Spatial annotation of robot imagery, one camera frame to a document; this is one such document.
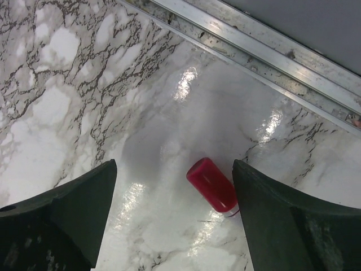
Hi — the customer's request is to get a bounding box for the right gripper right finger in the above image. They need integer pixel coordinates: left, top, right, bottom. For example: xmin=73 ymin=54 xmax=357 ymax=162
xmin=232 ymin=160 xmax=360 ymax=270

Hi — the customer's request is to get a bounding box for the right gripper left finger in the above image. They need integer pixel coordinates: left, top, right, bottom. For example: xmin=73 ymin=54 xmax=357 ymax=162
xmin=1 ymin=159 xmax=117 ymax=270

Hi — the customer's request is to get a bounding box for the red glue stick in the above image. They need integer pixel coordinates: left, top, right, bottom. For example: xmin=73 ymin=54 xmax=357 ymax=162
xmin=186 ymin=158 xmax=239 ymax=217

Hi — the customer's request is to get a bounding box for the aluminium frame rail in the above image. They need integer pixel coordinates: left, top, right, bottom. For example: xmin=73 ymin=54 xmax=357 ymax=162
xmin=126 ymin=1 xmax=360 ymax=136

